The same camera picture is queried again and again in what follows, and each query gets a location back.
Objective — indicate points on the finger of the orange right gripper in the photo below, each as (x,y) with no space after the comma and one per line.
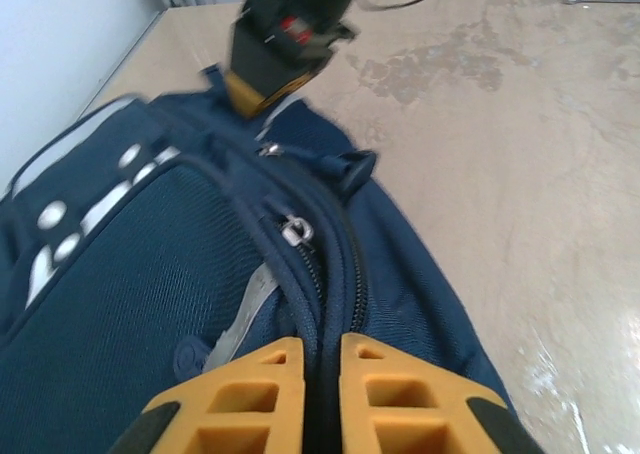
(295,84)
(255,69)

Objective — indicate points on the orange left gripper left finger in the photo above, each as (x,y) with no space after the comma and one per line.
(240,419)

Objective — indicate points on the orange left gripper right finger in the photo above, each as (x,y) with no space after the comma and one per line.
(425,419)

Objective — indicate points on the navy blue student backpack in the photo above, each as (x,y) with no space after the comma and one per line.
(150,274)

